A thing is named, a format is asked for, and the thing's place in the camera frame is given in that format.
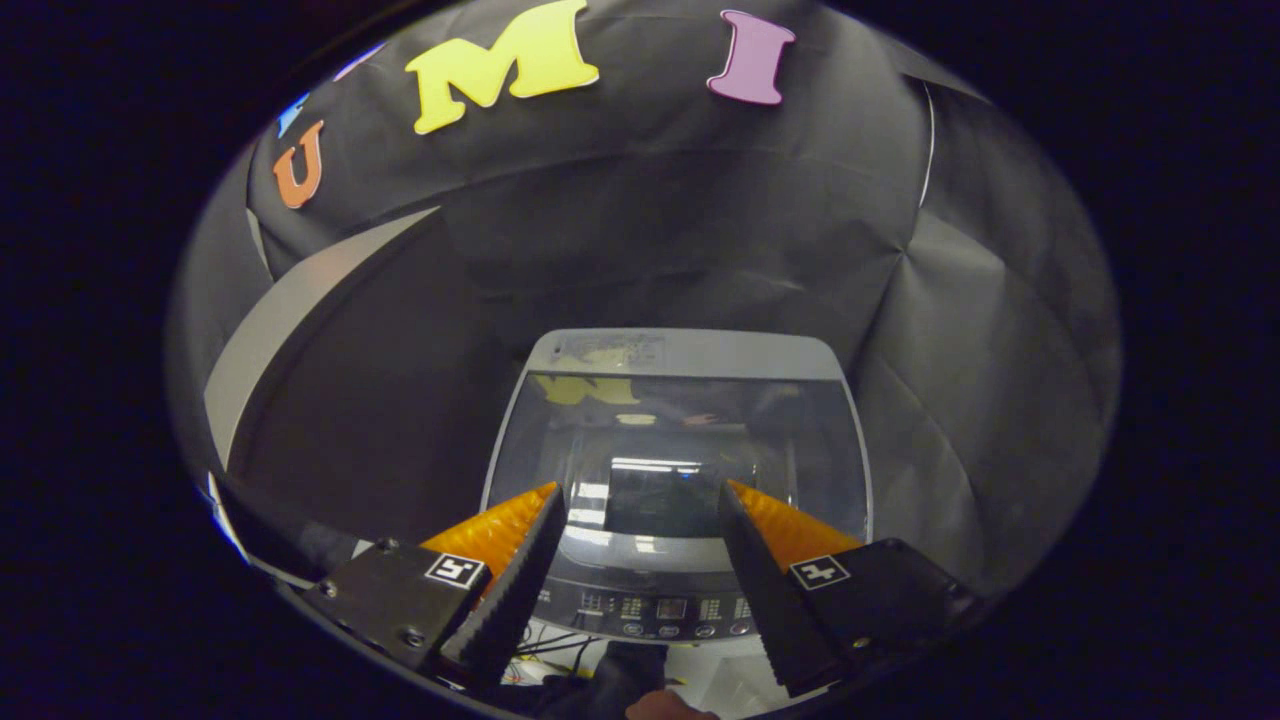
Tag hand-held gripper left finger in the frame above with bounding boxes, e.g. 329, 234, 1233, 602
300, 482, 568, 691

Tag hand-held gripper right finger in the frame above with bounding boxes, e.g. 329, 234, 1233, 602
717, 480, 976, 698

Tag dark washing machine lid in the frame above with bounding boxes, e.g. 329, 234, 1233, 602
483, 370, 873, 576

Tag grey washing machine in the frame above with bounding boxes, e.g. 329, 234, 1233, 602
480, 328, 876, 661

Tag grey cabinet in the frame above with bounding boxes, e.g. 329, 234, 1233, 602
205, 207, 521, 561

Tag black cables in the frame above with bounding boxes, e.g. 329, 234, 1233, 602
512, 622, 603, 689

